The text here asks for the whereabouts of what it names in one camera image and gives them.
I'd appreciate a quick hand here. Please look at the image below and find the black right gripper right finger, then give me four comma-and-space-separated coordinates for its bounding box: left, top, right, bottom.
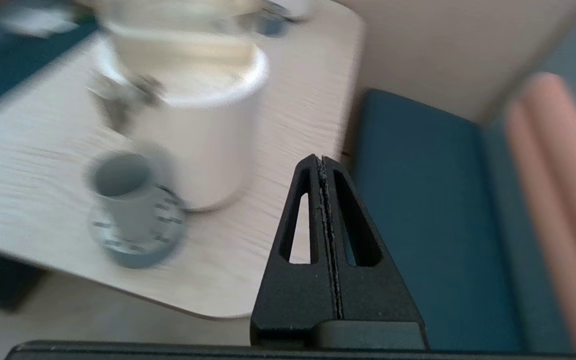
318, 155, 429, 350

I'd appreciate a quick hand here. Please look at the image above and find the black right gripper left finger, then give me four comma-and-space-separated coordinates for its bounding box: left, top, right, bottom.
250, 154, 343, 349

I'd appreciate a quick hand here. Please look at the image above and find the grey plastic cup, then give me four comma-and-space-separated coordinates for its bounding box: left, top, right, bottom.
84, 151, 167, 242

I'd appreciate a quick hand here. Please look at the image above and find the dark blue bench seat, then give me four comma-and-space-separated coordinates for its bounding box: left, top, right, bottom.
352, 4, 576, 354
0, 7, 100, 312

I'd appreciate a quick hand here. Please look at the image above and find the blue perforated drip tray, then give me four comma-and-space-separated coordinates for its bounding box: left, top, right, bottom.
88, 184, 189, 270

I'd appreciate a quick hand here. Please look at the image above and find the clear water dispenser white base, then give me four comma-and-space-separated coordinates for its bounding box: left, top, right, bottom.
87, 0, 272, 212

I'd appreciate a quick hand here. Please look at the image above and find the pink bolster cushion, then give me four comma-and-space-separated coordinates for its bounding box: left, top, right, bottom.
505, 71, 576, 354

